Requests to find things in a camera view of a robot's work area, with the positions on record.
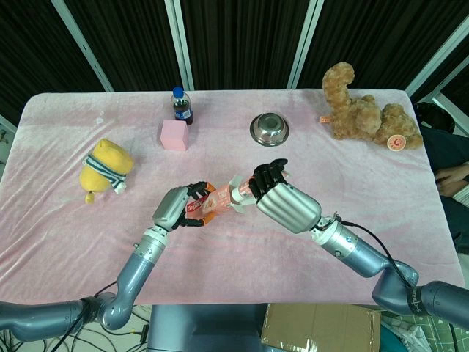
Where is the pink fleece tablecloth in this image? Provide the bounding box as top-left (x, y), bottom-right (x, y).
top-left (0, 89), bottom-right (461, 306)

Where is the white metal frame post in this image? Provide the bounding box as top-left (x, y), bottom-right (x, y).
top-left (289, 0), bottom-right (322, 89)
top-left (405, 18), bottom-right (469, 97)
top-left (51, 0), bottom-right (114, 92)
top-left (169, 0), bottom-right (195, 91)

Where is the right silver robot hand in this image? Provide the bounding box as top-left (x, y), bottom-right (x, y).
top-left (250, 158), bottom-right (323, 235)

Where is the cola bottle blue cap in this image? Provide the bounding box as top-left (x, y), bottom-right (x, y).
top-left (170, 86), bottom-right (194, 126)

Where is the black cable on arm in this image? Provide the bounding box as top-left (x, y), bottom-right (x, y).
top-left (329, 216), bottom-right (413, 293)
top-left (54, 280), bottom-right (122, 352)

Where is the brown plush toy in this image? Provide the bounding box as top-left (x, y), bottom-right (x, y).
top-left (319, 62), bottom-right (424, 152)

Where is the yellow plush toy striped scarf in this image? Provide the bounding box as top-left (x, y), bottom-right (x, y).
top-left (79, 138), bottom-right (135, 205)

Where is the black pleated curtain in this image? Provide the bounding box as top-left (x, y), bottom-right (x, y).
top-left (0, 0), bottom-right (469, 128)

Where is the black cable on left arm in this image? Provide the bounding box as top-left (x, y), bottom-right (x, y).
top-left (54, 280), bottom-right (122, 352)

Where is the black chair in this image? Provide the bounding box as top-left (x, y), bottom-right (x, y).
top-left (413, 101), bottom-right (456, 135)

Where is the red Colgate toothpaste box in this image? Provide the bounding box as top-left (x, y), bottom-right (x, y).
top-left (185, 175), bottom-right (254, 218)

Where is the person's bare hand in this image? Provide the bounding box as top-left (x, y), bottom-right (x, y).
top-left (435, 164), bottom-right (469, 196)

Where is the brown cardboard box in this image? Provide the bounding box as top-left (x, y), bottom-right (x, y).
top-left (259, 303), bottom-right (382, 352)

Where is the blue-grey robot torso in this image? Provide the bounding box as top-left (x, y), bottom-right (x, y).
top-left (146, 304), bottom-right (268, 352)

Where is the pink foam cube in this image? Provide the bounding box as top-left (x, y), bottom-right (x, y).
top-left (160, 119), bottom-right (190, 151)

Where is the person's dark clothed body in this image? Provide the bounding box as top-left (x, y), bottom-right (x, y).
top-left (421, 126), bottom-right (469, 254)

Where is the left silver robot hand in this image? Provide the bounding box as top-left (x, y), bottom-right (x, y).
top-left (152, 180), bottom-right (217, 232)

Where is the stainless steel bowl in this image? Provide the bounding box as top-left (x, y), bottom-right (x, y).
top-left (249, 112), bottom-right (290, 147)

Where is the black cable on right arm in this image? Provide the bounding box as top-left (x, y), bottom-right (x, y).
top-left (329, 216), bottom-right (413, 293)

